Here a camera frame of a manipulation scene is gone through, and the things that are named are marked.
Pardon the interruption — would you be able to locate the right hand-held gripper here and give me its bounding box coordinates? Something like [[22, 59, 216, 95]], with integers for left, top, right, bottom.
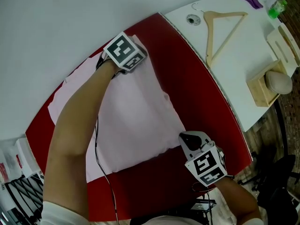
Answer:
[[178, 130, 228, 187]]

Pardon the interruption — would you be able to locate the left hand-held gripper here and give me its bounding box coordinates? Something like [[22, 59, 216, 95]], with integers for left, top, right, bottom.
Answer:
[[101, 31, 148, 75]]

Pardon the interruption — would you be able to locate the pink robe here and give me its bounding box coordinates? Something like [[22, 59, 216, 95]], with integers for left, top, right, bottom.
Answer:
[[47, 34, 187, 184]]

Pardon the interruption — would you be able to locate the person's right forearm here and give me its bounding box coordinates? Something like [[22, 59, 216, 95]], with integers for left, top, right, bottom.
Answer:
[[214, 176, 262, 225]]

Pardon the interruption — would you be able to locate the person's left forearm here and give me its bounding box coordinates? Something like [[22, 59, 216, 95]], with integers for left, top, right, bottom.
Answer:
[[43, 60, 121, 220]]

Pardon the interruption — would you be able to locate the black device with screen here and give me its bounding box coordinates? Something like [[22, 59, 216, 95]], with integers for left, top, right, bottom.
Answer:
[[191, 199, 217, 213]]

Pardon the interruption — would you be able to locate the red tablecloth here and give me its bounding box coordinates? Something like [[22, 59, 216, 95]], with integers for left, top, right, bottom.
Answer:
[[25, 12, 254, 222]]

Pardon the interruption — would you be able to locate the black office chair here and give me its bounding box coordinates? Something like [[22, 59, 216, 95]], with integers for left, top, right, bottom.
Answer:
[[241, 149, 300, 225]]

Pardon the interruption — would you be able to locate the round grey table grommet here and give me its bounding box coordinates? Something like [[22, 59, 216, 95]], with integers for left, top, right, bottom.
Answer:
[[186, 14, 202, 26]]

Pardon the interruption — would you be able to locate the light wooden box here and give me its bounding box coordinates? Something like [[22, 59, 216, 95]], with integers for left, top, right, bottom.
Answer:
[[246, 59, 288, 107]]

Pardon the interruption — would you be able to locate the wooden clothes hanger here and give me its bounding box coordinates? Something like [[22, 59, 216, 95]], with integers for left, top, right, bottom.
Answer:
[[191, 2, 249, 69]]

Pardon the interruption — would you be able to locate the white side table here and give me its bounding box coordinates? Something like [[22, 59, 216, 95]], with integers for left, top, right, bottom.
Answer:
[[164, 0, 300, 133]]

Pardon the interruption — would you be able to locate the white water dispenser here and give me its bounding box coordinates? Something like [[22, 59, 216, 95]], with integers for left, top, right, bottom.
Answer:
[[14, 137, 43, 179]]

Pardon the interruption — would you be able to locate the person's white shirt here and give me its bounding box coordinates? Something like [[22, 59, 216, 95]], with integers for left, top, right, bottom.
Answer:
[[41, 200, 264, 225]]

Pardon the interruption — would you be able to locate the green plastic bottle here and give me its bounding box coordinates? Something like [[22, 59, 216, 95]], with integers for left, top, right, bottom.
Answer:
[[268, 0, 288, 20]]

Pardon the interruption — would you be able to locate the black metal railing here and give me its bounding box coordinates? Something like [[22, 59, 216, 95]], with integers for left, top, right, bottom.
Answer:
[[3, 172, 45, 225]]

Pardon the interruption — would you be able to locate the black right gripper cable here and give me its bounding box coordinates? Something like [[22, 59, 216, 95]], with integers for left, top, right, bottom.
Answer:
[[192, 176, 235, 225]]

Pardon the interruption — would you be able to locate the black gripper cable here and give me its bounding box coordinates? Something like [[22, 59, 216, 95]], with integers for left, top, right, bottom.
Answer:
[[192, 176, 235, 225], [94, 55, 120, 225]]

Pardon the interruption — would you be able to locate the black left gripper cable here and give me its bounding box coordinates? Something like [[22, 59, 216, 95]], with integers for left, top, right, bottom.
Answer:
[[94, 55, 120, 225]]

